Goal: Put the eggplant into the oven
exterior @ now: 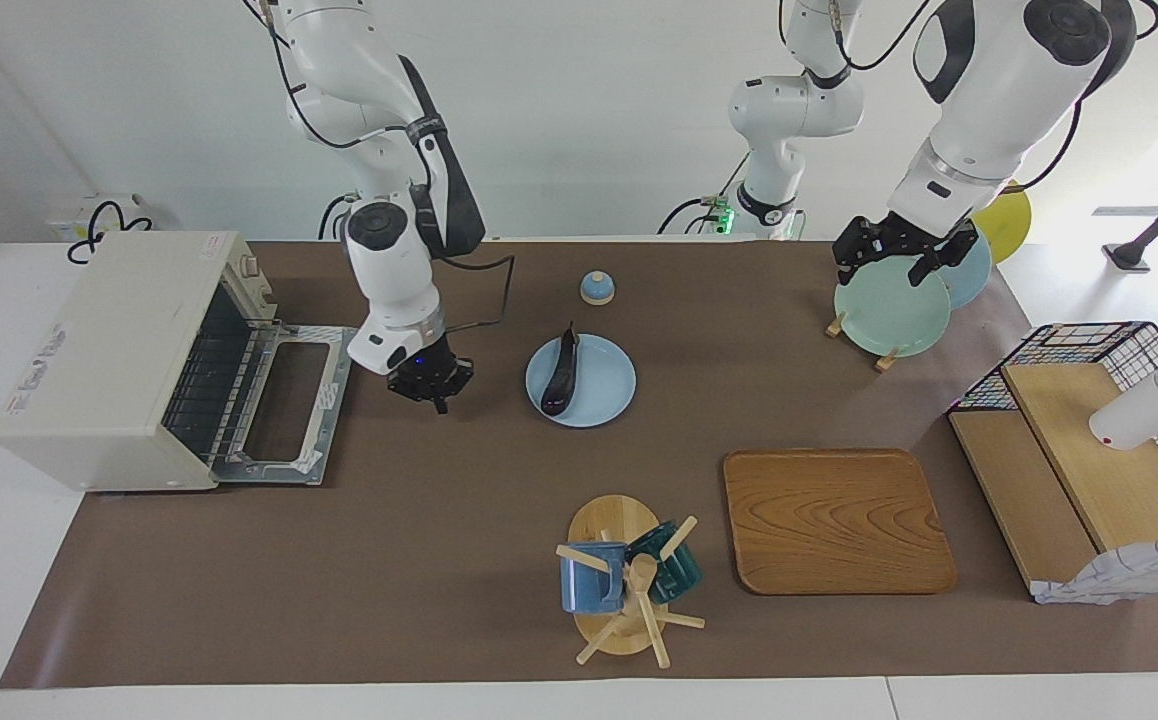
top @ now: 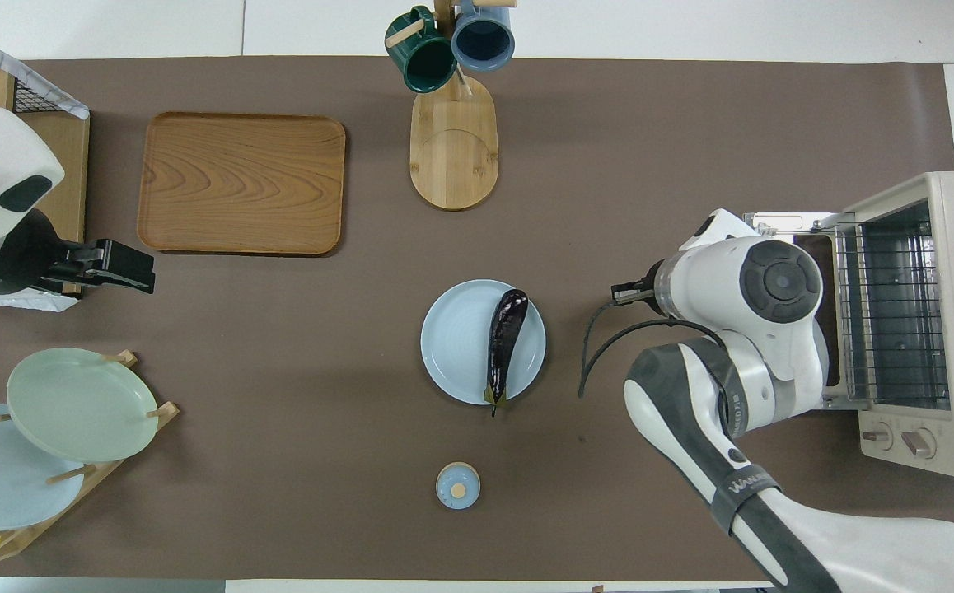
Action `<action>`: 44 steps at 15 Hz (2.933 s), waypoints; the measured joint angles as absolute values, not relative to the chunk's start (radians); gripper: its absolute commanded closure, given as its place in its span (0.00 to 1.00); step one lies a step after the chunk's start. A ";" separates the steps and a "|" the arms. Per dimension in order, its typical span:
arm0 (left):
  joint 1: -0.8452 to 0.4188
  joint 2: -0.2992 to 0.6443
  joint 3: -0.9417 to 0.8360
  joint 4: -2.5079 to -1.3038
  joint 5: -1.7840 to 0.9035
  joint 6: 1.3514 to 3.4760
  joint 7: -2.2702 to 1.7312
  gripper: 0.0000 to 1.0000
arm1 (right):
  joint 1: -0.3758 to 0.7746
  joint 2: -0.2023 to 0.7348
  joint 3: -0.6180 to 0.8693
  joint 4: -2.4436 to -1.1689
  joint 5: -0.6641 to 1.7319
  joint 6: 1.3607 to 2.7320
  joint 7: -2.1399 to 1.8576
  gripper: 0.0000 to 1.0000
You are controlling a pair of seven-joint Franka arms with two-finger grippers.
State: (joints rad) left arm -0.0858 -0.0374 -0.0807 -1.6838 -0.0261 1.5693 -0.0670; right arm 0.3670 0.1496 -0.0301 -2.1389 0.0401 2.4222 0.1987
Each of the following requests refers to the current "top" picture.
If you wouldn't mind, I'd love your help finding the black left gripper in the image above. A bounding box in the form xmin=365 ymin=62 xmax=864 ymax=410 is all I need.
xmin=40 ymin=240 xmax=155 ymax=293

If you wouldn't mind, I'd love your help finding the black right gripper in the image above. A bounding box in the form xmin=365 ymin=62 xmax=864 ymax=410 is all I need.
xmin=611 ymin=262 xmax=664 ymax=315

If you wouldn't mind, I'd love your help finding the dark purple eggplant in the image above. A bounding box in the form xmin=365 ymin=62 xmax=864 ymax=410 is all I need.
xmin=485 ymin=288 xmax=529 ymax=417

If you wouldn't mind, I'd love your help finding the brown table mat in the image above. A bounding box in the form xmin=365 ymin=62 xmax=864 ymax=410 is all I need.
xmin=0 ymin=56 xmax=954 ymax=581

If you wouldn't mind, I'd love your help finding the rectangular wooden tray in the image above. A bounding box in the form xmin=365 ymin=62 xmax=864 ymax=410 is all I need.
xmin=138 ymin=112 xmax=347 ymax=256

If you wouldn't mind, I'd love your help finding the pale green plate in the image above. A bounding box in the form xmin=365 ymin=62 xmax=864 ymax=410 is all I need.
xmin=7 ymin=348 xmax=159 ymax=464

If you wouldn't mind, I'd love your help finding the wooden plate rack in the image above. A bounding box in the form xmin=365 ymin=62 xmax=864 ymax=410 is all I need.
xmin=0 ymin=350 xmax=180 ymax=569

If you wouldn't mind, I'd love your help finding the wooden mug tree stand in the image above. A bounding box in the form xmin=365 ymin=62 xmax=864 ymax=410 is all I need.
xmin=386 ymin=0 xmax=519 ymax=211

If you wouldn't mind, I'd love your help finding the blue mug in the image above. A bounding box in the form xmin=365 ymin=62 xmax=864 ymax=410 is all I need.
xmin=451 ymin=0 xmax=517 ymax=72

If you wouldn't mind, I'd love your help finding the dark green mug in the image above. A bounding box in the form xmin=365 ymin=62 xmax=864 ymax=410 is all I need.
xmin=385 ymin=7 xmax=457 ymax=93

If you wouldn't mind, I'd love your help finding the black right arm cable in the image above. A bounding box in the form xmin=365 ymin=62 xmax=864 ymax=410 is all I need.
xmin=580 ymin=301 xmax=729 ymax=429

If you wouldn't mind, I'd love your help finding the wire and wood shelf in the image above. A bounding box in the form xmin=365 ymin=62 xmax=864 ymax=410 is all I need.
xmin=0 ymin=18 xmax=91 ymax=312

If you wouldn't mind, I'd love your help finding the oven wire rack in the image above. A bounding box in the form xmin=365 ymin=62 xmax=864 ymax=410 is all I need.
xmin=835 ymin=221 xmax=949 ymax=410

